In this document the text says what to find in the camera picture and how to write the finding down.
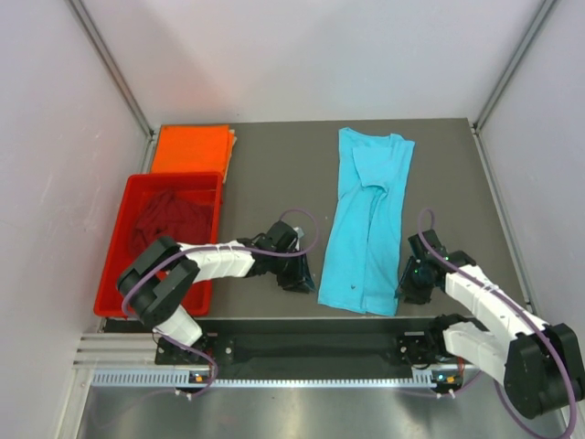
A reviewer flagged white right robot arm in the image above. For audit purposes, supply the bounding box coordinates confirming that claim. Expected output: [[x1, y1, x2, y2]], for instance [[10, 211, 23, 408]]
[[398, 230, 584, 419]]

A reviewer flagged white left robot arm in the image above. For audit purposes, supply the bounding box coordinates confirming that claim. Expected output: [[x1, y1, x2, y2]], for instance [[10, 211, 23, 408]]
[[116, 220, 315, 363]]

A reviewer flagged aluminium front frame rail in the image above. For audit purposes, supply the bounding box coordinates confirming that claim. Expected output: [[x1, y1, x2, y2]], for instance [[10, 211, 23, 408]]
[[72, 331, 572, 371]]

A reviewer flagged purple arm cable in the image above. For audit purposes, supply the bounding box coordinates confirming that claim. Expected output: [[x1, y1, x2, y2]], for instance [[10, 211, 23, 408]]
[[418, 208, 580, 439], [121, 209, 320, 403]]

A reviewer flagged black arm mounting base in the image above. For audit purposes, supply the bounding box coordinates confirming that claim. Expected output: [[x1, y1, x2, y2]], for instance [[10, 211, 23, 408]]
[[154, 317, 485, 380]]

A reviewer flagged folded orange t shirt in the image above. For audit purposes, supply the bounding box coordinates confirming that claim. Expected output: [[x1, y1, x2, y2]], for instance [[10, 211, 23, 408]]
[[151, 124, 237, 181]]

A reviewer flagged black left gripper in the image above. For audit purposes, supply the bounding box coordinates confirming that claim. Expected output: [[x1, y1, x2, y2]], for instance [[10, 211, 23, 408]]
[[269, 247, 315, 294]]

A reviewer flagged red plastic bin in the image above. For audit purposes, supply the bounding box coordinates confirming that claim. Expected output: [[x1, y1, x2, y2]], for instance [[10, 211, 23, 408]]
[[92, 171, 225, 318]]

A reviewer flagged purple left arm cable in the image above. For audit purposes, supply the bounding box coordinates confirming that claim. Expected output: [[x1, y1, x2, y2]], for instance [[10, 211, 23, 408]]
[[121, 209, 320, 403]]

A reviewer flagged left aluminium frame post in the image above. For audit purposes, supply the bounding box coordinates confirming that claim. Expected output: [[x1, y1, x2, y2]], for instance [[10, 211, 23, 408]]
[[65, 0, 154, 138]]

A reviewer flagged slotted grey cable duct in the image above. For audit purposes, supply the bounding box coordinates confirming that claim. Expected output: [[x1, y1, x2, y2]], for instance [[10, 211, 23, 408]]
[[91, 369, 462, 389]]

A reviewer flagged dark red t shirt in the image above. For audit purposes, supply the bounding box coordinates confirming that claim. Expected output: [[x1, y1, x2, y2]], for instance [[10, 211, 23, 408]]
[[127, 191, 213, 256]]

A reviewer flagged light blue t shirt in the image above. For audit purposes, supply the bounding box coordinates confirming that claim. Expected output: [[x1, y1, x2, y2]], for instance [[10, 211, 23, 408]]
[[318, 127, 415, 316]]

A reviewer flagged aluminium frame post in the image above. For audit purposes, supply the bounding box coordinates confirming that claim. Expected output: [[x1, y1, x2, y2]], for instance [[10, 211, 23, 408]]
[[65, 0, 154, 138], [471, 0, 560, 134]]

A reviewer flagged right aluminium frame post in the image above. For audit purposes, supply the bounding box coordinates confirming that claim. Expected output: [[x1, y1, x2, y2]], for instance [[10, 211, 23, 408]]
[[471, 0, 560, 134]]

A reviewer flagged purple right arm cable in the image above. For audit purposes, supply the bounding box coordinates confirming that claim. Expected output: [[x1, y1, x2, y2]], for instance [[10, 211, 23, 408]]
[[418, 208, 580, 439]]

